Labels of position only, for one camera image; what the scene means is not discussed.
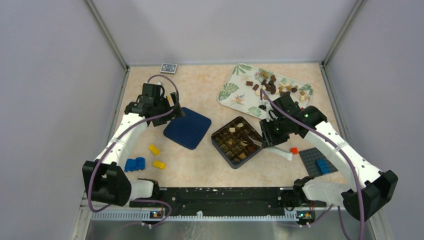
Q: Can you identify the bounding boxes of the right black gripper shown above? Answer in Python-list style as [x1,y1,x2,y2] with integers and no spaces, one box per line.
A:
[260,115,291,149]

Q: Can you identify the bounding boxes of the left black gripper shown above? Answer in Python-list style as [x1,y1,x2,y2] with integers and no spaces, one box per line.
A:
[152,92,185,127]

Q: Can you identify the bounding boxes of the metal serving tongs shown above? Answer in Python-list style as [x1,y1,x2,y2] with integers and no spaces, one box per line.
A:
[241,138,293,161]

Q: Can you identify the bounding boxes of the dark blue chocolate box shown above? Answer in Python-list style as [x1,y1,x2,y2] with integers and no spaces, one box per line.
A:
[211,116,262,169]

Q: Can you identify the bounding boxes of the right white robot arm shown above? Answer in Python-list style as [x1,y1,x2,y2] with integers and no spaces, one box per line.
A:
[259,95,399,221]

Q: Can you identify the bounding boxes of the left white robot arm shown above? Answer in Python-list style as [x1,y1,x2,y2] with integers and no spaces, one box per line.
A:
[82,83,185,207]

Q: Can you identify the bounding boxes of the dark blue box lid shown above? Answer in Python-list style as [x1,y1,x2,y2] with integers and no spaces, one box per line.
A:
[163,107,212,150]

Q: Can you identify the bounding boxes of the orange red cube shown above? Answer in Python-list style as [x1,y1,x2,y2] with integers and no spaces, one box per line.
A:
[290,147,299,155]

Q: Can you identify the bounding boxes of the playing card deck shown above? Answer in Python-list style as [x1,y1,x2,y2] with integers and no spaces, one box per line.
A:
[160,63,178,75]

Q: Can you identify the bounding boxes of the yellow brick upper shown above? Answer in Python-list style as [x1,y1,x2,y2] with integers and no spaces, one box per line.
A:
[148,144,161,156]

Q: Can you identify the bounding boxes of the yellow brick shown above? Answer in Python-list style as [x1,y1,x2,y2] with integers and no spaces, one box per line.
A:
[148,144,161,156]
[152,160,166,170]

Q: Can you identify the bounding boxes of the leaf patterned tray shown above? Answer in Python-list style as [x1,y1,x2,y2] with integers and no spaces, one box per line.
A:
[217,63,315,119]

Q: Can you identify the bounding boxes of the grey lego baseplate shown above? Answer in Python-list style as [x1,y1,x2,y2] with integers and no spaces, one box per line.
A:
[298,148,338,178]

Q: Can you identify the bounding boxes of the yellow brick lower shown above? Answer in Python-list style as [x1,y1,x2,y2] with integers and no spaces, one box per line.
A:
[152,160,166,170]

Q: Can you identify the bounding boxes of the blue lego brick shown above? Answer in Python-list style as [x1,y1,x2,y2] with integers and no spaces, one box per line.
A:
[315,159,331,175]

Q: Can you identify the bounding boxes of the blue toy car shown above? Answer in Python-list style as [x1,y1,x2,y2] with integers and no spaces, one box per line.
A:
[124,157,146,173]

